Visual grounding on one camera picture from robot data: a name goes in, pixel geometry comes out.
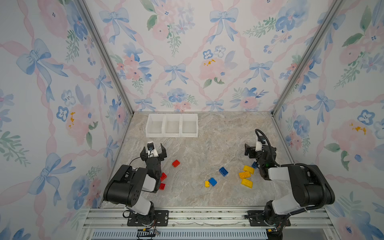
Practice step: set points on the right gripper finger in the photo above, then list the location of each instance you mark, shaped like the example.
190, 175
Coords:
260, 136
249, 151

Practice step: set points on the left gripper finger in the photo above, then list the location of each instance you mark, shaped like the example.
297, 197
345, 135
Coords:
144, 154
163, 154

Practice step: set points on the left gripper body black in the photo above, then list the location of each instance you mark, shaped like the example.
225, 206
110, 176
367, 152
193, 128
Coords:
152, 157

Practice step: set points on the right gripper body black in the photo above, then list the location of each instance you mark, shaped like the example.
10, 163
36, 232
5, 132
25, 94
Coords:
253, 151

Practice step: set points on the red sloped lego brick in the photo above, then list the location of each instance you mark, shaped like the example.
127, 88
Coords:
176, 163

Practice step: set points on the yellow rounded lego brick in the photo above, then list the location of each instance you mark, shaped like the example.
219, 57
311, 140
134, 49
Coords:
247, 183

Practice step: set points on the blue square lego brick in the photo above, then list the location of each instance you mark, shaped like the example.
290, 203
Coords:
255, 165

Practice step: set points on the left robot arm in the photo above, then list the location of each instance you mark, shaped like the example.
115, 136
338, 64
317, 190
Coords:
128, 182

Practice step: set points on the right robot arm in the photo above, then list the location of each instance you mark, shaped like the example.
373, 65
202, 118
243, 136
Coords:
309, 188

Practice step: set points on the yellow lego brick top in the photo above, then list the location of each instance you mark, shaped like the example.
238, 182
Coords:
249, 169

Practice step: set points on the middle white bin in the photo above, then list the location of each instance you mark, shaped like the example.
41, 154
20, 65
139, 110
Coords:
171, 127

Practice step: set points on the white bin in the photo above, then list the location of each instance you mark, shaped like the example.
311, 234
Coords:
189, 126
154, 126
171, 127

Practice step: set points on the left white bin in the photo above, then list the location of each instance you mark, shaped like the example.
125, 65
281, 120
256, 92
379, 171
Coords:
154, 126

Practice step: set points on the blue lego brick centre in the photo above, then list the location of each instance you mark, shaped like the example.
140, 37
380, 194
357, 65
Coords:
223, 172

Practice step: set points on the right white bin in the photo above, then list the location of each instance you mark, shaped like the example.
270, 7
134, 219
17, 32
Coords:
189, 126

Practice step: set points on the blue lego brick small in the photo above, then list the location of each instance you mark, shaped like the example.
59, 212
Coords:
212, 182

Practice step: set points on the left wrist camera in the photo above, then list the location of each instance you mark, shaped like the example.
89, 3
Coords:
152, 152

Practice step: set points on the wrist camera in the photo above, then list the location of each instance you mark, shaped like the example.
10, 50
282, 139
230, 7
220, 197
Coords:
259, 146
152, 152

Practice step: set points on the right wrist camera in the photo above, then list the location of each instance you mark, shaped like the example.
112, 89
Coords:
259, 146

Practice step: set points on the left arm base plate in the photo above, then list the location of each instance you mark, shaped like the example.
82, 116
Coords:
156, 218

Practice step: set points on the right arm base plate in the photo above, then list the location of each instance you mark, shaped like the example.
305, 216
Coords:
262, 219

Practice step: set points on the aluminium rail frame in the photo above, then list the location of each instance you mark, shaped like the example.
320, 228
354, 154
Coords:
204, 223

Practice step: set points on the right corner aluminium post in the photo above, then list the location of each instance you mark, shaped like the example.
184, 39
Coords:
310, 51

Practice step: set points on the corner aluminium post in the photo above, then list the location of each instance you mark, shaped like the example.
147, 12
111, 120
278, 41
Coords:
310, 51
94, 32

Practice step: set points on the left corner aluminium post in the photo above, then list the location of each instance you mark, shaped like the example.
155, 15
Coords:
94, 32

